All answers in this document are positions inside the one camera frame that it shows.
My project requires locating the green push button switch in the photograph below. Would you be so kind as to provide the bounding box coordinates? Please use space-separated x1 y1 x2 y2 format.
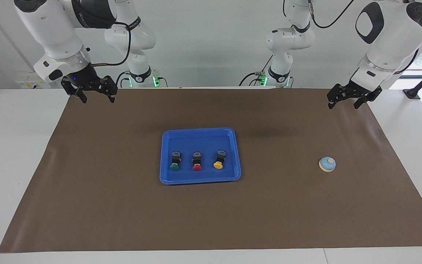
169 151 182 172

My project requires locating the red push button switch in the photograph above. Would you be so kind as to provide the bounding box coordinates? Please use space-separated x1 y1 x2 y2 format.
191 151 203 172

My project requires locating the yellow push button switch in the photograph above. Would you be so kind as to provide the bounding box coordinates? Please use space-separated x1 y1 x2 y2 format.
213 150 227 170

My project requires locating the light blue desk bell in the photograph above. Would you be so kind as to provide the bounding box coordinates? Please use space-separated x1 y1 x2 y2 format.
319 156 337 173

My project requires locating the blue plastic tray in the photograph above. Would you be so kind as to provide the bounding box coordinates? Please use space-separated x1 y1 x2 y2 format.
159 127 242 185

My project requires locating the brown table mat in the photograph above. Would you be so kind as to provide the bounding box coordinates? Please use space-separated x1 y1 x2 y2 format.
0 87 422 253

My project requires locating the black right base cable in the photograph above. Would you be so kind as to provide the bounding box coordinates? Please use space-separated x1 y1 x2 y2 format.
115 71 131 88

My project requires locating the black base cable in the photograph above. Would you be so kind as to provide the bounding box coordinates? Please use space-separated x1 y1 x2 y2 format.
238 55 274 87
115 71 131 88

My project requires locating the white wall outlet box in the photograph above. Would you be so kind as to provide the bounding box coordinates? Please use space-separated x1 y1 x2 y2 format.
15 71 52 89

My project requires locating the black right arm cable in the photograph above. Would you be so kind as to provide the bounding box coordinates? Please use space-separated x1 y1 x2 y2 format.
90 21 133 67

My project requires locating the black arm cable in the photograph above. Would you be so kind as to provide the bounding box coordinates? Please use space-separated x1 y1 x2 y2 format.
307 0 356 29
90 21 133 67

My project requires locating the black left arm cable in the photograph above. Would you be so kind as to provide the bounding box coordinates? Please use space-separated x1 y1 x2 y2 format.
307 0 356 29

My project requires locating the black left base cable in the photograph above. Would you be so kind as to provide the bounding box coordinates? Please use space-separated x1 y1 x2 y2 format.
238 55 274 87

